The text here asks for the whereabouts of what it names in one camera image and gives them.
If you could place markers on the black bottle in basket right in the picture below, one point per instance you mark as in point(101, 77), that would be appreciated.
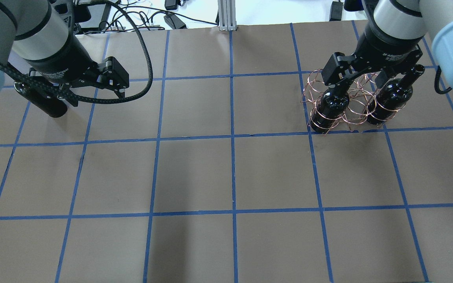
point(393, 97)

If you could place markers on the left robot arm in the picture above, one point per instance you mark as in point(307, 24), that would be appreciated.
point(34, 30)

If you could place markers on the black bottle in basket left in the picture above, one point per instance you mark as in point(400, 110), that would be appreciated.
point(330, 108)

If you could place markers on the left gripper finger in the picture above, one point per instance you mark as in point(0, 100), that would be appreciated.
point(40, 97)
point(111, 75)

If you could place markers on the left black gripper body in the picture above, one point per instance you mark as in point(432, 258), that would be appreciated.
point(62, 59)

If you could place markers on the black bottle in basket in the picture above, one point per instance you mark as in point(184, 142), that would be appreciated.
point(393, 97)
point(330, 108)

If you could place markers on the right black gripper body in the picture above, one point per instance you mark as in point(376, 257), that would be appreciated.
point(387, 48)

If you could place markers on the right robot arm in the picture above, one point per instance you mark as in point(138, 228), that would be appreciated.
point(393, 31)

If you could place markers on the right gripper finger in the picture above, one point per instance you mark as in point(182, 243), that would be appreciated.
point(338, 69)
point(410, 71)

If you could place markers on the aluminium frame post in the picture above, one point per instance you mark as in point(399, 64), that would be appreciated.
point(227, 15)

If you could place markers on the black power adapter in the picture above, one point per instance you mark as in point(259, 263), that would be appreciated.
point(174, 22)

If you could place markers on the copper wire wine basket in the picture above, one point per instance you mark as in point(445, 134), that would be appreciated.
point(361, 93)

